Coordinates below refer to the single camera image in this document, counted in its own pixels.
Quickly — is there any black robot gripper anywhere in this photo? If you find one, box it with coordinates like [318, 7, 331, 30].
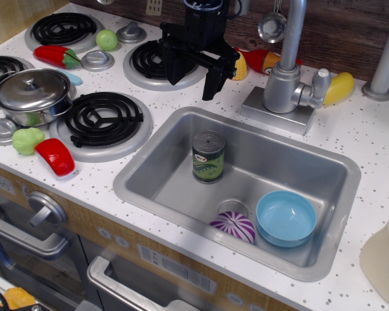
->
[160, 1, 239, 100]

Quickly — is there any cream detergent bottle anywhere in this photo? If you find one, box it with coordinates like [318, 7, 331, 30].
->
[360, 221, 389, 303]

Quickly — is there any silver sink basin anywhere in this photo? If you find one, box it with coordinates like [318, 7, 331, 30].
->
[113, 107, 361, 282]

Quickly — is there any yellow toy corn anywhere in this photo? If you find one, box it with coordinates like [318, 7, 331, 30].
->
[231, 51, 248, 81]

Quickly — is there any back right black burner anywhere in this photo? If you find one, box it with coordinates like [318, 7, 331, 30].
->
[123, 40, 207, 91]

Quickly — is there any red toy ketchup bottle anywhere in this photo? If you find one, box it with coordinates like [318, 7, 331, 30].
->
[233, 47, 303, 76]

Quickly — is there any silver stove knob back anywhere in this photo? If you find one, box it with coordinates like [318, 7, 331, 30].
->
[116, 21, 147, 44]

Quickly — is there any silver stove knob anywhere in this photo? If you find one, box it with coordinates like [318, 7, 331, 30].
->
[0, 118, 19, 146]
[116, 21, 147, 44]
[80, 50, 115, 72]

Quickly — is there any hanging steel ladle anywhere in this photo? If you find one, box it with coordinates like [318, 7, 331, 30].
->
[257, 0, 287, 43]

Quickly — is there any green pea can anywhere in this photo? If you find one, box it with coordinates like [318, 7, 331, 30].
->
[192, 130, 225, 183]

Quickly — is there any silver faucet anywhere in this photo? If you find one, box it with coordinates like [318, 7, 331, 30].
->
[241, 0, 332, 135]

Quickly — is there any green toy apple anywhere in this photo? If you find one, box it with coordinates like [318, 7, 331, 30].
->
[95, 29, 118, 51]

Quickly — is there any silver stove knob middle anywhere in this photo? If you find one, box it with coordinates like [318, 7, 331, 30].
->
[80, 50, 115, 72]

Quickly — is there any front right black burner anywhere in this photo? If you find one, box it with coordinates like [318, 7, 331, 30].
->
[49, 92, 153, 163]

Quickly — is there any light blue toy utensil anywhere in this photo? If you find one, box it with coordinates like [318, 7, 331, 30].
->
[56, 68, 82, 86]

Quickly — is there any back left black burner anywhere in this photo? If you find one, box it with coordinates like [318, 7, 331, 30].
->
[25, 12, 104, 54]

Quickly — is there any red toy chili pepper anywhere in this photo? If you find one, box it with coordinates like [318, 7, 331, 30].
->
[33, 45, 80, 69]

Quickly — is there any yellow toy lemon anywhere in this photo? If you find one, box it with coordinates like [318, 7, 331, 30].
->
[324, 72, 355, 105]

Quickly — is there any purple striped toy onion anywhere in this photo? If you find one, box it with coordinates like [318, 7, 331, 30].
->
[209, 211, 255, 244]

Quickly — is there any red toy bell pepper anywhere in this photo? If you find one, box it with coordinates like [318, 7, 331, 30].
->
[34, 138, 75, 179]

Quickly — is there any steel pot with lid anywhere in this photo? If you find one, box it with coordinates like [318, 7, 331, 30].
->
[0, 69, 73, 127]

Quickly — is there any light blue bowl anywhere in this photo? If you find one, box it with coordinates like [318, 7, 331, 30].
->
[255, 190, 318, 248]

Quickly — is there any silver support pole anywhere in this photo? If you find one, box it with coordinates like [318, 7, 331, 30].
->
[362, 36, 389, 102]

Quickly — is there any green toy lettuce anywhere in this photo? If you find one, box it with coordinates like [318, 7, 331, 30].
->
[12, 128, 45, 156]

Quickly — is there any silver stove knob front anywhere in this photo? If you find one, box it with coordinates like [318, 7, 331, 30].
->
[0, 118, 19, 146]

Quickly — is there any silver oven dial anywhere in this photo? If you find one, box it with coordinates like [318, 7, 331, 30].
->
[28, 191, 67, 227]

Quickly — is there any yellow toy bottom left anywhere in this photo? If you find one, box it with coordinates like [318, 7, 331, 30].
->
[3, 287, 36, 310]

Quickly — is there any silver oven door handle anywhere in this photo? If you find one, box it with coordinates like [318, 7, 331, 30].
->
[0, 219, 69, 260]

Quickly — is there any silver dishwasher handle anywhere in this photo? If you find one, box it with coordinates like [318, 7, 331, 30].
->
[87, 256, 198, 311]

